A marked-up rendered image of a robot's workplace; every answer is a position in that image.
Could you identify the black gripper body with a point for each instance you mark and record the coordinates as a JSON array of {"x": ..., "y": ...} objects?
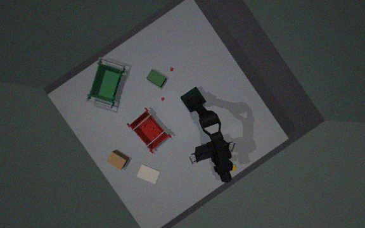
[{"x": 213, "y": 154}]

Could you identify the red plastic tray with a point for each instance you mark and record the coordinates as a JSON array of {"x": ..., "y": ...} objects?
[{"x": 146, "y": 134}]

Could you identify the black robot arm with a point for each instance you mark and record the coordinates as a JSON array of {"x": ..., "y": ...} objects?
[{"x": 208, "y": 118}]

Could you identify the green rectangular block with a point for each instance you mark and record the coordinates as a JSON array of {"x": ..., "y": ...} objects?
[{"x": 156, "y": 78}]

